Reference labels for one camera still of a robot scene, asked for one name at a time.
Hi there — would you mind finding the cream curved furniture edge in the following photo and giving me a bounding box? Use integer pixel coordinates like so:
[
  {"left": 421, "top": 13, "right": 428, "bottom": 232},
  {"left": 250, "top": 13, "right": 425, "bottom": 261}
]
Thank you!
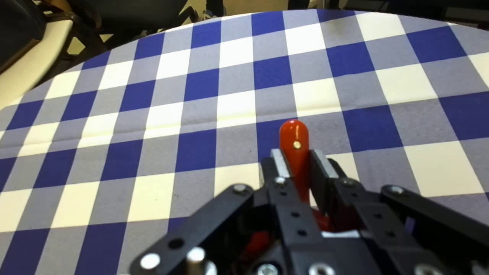
[{"left": 0, "top": 18, "right": 73, "bottom": 111}]

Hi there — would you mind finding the blue white checkered tablecloth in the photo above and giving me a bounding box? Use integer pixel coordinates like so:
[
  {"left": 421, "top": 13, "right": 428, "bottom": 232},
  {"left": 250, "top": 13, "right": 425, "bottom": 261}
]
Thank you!
[{"left": 0, "top": 7, "right": 489, "bottom": 275}]

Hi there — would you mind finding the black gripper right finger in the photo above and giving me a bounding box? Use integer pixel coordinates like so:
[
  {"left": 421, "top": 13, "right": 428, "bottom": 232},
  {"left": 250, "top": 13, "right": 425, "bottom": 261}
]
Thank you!
[{"left": 310, "top": 149, "right": 489, "bottom": 275}]

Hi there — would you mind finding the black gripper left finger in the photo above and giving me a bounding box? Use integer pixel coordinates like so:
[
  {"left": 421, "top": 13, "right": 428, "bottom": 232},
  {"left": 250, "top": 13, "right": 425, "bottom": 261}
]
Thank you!
[{"left": 128, "top": 148, "right": 311, "bottom": 275}]

